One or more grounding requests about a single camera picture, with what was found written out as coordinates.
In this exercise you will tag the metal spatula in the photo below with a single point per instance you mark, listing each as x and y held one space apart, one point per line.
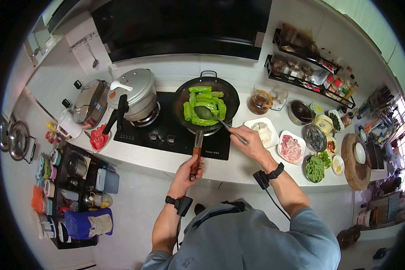
202 113

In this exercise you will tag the person's right fingers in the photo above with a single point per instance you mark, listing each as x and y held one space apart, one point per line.
239 143

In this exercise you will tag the small white lidded tub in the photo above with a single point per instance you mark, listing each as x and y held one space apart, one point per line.
316 108

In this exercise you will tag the metal bowl of dark seafood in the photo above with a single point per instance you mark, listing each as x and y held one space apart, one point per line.
314 138

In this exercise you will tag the hanging metal ladle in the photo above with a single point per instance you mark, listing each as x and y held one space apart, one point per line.
94 62

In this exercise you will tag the bowl of chopped green pepper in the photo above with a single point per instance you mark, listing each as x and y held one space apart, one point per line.
325 158

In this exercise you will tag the plate of green beans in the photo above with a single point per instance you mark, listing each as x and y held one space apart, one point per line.
314 169

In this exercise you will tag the clear glass jar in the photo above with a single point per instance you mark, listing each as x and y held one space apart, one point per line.
279 98

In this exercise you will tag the small bowl of red chili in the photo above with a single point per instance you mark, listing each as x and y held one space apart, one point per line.
331 146

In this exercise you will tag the knife and utensil rack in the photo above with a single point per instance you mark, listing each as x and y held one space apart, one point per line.
378 104

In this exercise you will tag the glass pot lid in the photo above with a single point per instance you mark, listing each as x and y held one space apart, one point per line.
18 140

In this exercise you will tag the white rice spoon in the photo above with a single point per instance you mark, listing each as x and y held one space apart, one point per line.
118 86

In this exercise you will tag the person's left hand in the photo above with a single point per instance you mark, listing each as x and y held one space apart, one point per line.
182 177

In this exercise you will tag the white plate of tofu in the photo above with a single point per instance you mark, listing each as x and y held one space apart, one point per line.
265 133

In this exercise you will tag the black storage trolley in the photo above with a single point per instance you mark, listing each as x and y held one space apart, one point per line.
74 202

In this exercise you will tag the round wooden chopping board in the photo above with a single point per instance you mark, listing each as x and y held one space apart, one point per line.
356 173

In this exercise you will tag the metal pot with dark lid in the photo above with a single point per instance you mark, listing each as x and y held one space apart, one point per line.
299 112

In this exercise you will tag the silver pressure cooker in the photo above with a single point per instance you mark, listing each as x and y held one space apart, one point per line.
138 94

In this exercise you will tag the black gas hob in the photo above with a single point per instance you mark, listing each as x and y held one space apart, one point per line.
162 138

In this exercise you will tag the black range hood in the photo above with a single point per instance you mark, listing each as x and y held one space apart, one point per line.
182 23

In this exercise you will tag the glass teapot with brown liquid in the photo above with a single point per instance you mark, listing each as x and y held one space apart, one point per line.
258 103

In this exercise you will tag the person's left fingers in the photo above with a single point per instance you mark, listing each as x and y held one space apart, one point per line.
201 165

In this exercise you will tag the black wrist band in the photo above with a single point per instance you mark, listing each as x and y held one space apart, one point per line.
184 204
261 178

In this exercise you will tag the white electric kettle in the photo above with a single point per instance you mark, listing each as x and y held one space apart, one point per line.
67 125

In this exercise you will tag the person's body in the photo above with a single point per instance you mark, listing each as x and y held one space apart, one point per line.
249 243

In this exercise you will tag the plate of red slices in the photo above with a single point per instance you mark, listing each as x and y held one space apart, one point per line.
98 138

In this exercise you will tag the black spice rack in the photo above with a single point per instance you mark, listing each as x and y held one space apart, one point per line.
303 72

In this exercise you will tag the small bowl of yellow mince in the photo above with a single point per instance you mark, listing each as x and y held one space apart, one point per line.
338 165

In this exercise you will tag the person's right thumb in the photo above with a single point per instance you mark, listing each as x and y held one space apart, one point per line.
241 129

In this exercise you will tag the pale yellow container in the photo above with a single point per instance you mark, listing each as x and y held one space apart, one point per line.
324 124

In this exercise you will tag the plate of chopped dark greens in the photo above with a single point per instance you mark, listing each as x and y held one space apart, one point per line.
335 121

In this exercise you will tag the person's right hand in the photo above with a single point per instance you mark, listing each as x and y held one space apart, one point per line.
254 146

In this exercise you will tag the white bowl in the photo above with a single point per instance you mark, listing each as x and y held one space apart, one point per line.
359 153

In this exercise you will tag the plate of sliced raw meat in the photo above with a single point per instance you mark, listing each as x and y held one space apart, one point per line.
291 147

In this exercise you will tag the pile of green peppers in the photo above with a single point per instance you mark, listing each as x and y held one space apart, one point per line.
206 101

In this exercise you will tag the silver rice cooker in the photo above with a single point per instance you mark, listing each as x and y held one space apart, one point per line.
89 103

